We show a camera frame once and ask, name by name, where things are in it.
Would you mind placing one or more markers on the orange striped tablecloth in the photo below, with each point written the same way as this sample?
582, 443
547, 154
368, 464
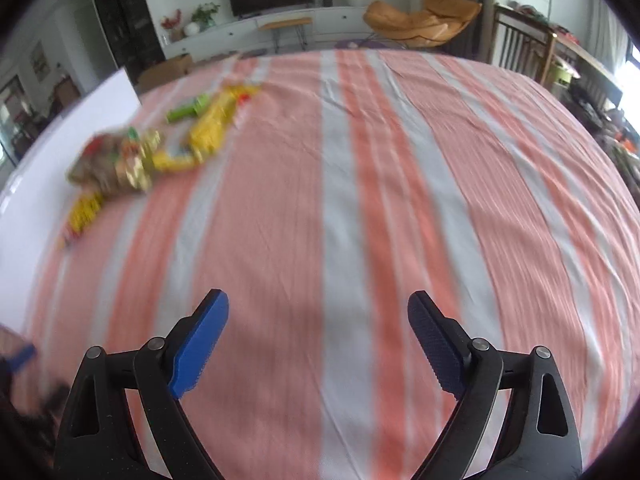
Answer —
350, 210

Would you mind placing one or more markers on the green plant in white pot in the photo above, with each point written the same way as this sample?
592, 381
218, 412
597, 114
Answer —
205, 14

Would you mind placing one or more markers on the orange lounge chair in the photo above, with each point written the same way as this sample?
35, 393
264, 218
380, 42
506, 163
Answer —
425, 22

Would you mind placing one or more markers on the white television cabinet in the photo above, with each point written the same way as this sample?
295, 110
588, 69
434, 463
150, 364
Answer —
335, 22

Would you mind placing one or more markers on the framed wall painting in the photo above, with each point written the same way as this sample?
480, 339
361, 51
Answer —
39, 60

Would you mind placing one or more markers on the yellow snack packet red print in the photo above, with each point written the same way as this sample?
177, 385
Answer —
215, 122

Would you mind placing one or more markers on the green and yellow snack packet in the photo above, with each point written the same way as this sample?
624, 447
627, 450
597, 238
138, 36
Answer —
187, 107

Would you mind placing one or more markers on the cluttered wooden side table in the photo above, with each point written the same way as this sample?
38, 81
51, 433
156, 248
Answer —
585, 57

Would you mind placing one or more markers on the small yellow snack packet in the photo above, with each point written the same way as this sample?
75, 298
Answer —
85, 215

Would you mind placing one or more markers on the black display cabinet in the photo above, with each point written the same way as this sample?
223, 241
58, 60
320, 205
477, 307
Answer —
125, 15

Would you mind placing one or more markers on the wooden dining chair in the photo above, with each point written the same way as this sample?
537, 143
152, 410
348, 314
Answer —
65, 92

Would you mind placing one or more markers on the white sheer curtain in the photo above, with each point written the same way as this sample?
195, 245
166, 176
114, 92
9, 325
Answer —
607, 30

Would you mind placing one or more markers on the wooden stool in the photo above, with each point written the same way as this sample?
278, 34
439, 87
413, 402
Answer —
285, 22

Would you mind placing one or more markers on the brown cardboard box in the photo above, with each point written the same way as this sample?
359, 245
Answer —
165, 71

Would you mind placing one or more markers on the light green pot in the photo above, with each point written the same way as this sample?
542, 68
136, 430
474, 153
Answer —
562, 74

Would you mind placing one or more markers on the bag of kiwis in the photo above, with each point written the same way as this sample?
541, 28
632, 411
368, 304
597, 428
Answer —
110, 165

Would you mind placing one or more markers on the red flower arrangement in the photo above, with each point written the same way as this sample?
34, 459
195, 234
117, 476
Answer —
171, 22

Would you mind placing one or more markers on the white cardboard box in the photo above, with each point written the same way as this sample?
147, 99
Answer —
40, 185

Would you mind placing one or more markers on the dark wooden chair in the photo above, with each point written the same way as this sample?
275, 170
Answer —
522, 42

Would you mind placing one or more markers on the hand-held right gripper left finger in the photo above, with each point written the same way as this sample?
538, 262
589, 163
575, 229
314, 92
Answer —
200, 345

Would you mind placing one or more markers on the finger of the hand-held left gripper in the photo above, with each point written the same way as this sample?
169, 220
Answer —
21, 356

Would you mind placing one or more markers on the white round vase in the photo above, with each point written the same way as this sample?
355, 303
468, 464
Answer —
192, 29

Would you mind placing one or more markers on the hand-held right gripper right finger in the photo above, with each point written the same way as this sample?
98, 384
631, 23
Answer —
435, 345

